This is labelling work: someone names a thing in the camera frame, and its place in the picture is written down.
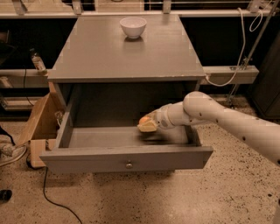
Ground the small black floor object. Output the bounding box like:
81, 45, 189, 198
0, 190, 12, 202

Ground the grey wooden cabinet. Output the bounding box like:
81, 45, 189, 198
48, 15, 206, 114

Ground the grey open top drawer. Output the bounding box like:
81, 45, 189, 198
41, 82, 213, 173

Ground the plastic bottle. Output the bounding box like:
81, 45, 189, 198
30, 48, 47, 74

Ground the round metal drawer knob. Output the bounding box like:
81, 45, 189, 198
125, 161, 133, 169

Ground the cardboard box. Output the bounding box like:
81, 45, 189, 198
17, 82, 64, 168

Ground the white ceramic bowl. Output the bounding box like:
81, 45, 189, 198
120, 17, 147, 39

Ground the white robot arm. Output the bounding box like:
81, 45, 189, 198
137, 91, 280, 166

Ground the orange fruit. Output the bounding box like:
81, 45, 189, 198
139, 116, 149, 124

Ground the grey metal rail beam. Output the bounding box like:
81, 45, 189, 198
0, 66, 259, 88

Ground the black floor cable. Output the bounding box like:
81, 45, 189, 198
25, 151, 83, 224

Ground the white hanging cable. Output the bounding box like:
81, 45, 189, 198
205, 7, 264, 88

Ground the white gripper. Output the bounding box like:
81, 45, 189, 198
137, 108, 174, 133

